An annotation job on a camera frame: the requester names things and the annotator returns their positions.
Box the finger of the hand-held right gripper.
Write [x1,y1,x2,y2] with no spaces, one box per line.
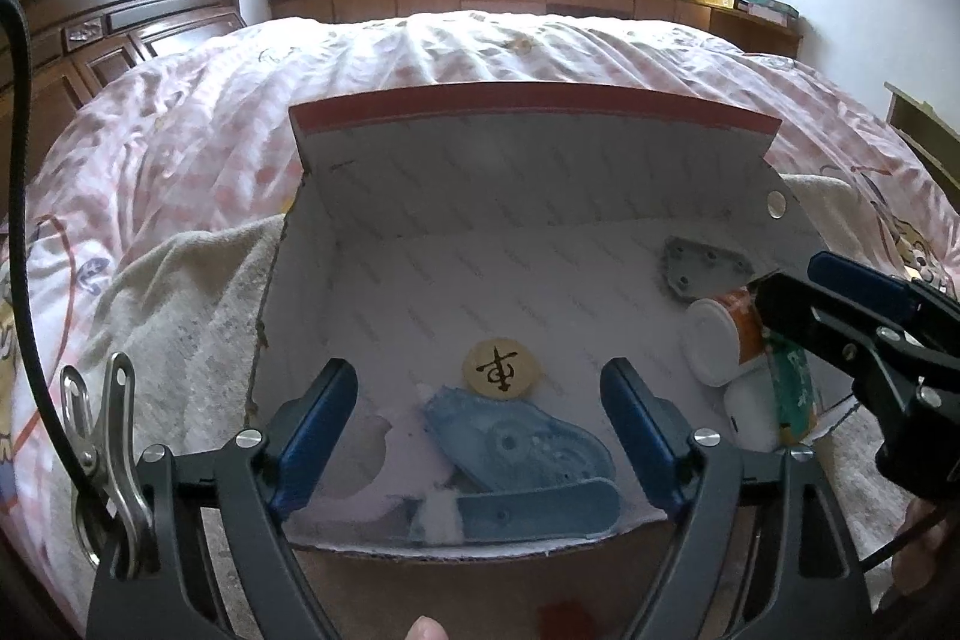
[808,251,960,352]
[754,272,960,498]

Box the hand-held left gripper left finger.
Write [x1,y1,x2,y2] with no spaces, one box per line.
[86,357,361,640]

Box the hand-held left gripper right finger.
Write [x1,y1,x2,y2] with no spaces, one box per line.
[600,357,875,640]

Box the small green box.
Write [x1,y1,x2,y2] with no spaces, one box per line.
[769,340,818,446]

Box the white-lidded orange label bottle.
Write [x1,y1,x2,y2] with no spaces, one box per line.
[684,287,773,386]

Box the pale purple curved plastic piece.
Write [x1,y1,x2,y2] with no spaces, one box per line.
[289,411,458,525]

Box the clear blue correction tape dispenser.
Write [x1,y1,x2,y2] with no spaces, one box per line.
[416,385,616,491]

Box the grey metal plate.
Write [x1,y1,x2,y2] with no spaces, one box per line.
[660,237,755,307]

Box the blue plastic handle with fluff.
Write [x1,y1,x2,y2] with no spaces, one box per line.
[409,479,622,545]

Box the red and white cardboard box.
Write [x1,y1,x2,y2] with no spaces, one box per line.
[247,81,863,562]

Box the person's right hand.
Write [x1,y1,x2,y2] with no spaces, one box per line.
[896,497,960,600]

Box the white plastic piece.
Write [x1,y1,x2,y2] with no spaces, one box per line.
[724,376,781,453]

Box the round wooden chess piece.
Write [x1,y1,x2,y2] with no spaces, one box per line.
[461,340,547,399]

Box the wooden bedside cabinet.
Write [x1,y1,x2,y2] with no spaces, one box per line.
[885,81,960,206]

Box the red plastic block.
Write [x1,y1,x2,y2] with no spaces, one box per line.
[541,601,597,640]

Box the metal spring clip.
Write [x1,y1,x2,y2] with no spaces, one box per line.
[60,351,162,577]

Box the pink printed bed sheet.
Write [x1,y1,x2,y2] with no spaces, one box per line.
[0,10,960,611]

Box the dark wooden headboard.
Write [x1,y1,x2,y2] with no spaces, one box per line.
[0,0,248,176]

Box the black cable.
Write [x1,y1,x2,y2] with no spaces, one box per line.
[0,0,98,468]

